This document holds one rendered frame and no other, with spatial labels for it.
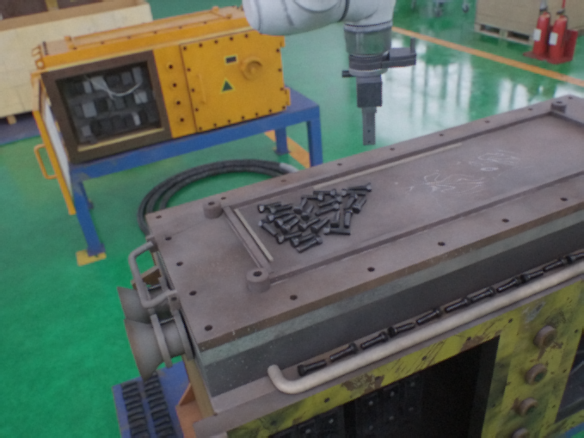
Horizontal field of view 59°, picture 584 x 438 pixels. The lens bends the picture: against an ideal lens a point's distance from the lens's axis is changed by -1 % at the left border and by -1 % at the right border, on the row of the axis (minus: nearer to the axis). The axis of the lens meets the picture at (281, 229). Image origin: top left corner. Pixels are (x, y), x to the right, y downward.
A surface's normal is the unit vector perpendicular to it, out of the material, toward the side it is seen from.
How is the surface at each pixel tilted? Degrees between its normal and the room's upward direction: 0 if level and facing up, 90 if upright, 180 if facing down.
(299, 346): 90
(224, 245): 0
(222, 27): 90
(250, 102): 90
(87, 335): 0
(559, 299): 90
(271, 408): 0
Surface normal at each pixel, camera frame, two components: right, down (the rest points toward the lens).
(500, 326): 0.39, 0.48
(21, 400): -0.10, -0.83
